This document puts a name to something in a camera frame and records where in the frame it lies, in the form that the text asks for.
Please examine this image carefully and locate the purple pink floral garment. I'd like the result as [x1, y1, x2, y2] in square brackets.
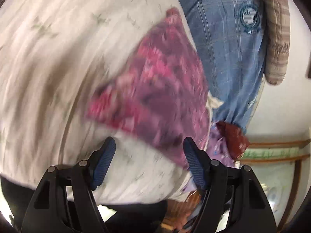
[86, 7, 210, 168]

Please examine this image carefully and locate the lilac flower-print cloth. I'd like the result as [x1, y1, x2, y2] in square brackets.
[206, 122, 235, 168]

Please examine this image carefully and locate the dark red plastic bag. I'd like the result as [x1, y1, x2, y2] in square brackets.
[216, 122, 250, 160]

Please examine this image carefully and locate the cream leaf-print pillow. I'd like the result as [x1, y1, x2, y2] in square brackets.
[1, 0, 193, 204]

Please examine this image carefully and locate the blue plaid bedsheet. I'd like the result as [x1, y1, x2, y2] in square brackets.
[179, 0, 267, 130]

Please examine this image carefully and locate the brown striped blanket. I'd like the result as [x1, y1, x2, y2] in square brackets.
[264, 0, 290, 86]

